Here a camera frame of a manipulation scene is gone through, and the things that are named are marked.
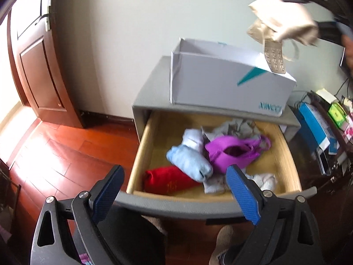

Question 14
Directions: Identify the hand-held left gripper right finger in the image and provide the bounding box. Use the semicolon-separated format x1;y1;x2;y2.
225;165;324;265

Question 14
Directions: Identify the beige plush slipper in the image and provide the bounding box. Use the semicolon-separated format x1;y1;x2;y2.
209;224;250;265

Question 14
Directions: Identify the metal door latch plate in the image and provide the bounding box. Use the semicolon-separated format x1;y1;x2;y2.
43;6;53;31

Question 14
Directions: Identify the wooden drawer with grey front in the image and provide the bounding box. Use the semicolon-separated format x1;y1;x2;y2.
114;110;317;221

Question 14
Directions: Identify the pink packet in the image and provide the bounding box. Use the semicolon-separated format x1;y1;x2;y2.
341;121;353;142

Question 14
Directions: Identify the light blue underwear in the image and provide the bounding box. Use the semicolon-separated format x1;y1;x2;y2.
166;145;214;183
181;128;205;153

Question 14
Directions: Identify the green packet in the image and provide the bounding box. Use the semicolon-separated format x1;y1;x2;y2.
328;103;348;129

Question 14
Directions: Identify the red underwear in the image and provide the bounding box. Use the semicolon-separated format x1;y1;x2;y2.
143;166;202;195

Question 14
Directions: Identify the black mesh chair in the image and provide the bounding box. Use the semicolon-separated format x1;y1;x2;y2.
92;212;169;265

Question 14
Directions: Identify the brown wooden door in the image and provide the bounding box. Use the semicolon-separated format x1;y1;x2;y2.
7;0;84;129

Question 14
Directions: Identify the beige bra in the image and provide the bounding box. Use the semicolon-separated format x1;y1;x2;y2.
246;0;320;75

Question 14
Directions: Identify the white cardboard box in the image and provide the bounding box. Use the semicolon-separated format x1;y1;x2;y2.
169;37;298;117

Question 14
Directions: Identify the black metal rack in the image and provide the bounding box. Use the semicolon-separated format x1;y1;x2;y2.
0;157;22;227

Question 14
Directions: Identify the blue and white box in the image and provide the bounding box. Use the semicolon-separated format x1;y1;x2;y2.
299;103;331;148

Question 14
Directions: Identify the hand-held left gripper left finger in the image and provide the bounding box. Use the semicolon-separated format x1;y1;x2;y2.
30;165;125;265

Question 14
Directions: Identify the grey and white underwear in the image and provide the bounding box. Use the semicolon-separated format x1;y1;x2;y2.
203;172;278;195

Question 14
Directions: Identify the purple bra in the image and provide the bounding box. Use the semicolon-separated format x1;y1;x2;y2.
205;135;272;175

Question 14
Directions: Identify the black floor cable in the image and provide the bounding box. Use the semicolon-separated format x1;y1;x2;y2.
79;110;133;122

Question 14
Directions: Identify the small white box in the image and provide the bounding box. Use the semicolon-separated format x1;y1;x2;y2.
315;88;336;103

